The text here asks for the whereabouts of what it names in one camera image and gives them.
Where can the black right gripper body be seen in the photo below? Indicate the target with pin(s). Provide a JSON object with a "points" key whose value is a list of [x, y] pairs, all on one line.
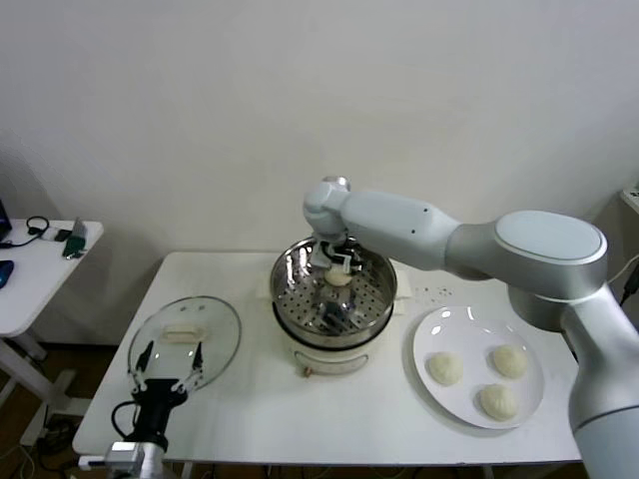
{"points": [[337, 248]]}

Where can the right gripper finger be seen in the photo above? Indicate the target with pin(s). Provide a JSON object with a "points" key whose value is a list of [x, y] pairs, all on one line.
{"points": [[320, 257], [352, 262]]}

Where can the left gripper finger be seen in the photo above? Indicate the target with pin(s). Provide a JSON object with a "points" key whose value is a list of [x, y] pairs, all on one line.
{"points": [[198, 359], [143, 361]]}

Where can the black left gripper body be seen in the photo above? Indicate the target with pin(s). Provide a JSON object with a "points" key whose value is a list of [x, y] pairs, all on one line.
{"points": [[152, 414]]}

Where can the white steamed baozi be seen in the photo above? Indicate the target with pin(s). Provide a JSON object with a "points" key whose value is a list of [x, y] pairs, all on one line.
{"points": [[508, 360], [496, 400], [337, 279], [445, 368]]}

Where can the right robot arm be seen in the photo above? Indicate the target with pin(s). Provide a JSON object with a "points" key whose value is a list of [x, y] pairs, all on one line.
{"points": [[499, 249]]}

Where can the perforated stainless steamer basket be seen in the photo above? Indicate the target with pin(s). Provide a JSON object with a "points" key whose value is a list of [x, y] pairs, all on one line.
{"points": [[287, 269]]}

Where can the white electric cooking pot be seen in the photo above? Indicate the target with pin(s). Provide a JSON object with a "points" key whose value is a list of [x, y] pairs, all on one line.
{"points": [[329, 359]]}

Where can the white side table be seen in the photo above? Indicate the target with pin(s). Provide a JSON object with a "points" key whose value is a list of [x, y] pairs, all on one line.
{"points": [[40, 279]]}

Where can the green plastic tool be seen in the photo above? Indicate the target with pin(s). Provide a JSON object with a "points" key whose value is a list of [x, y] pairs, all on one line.
{"points": [[74, 245]]}

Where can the small black box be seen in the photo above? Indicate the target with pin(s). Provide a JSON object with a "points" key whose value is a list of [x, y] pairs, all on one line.
{"points": [[62, 234]]}

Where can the blue computer mouse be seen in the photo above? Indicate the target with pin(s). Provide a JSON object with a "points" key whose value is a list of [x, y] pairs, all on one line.
{"points": [[5, 274]]}

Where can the white round plate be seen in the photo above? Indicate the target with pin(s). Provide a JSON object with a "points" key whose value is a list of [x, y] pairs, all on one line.
{"points": [[449, 399]]}

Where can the dark laptop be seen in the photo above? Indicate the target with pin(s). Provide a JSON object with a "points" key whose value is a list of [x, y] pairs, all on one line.
{"points": [[4, 214]]}

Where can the white shelf unit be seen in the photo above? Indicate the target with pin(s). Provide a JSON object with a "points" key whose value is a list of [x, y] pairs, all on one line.
{"points": [[631, 202]]}

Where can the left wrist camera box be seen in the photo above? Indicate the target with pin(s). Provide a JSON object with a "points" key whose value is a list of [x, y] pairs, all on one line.
{"points": [[125, 451]]}

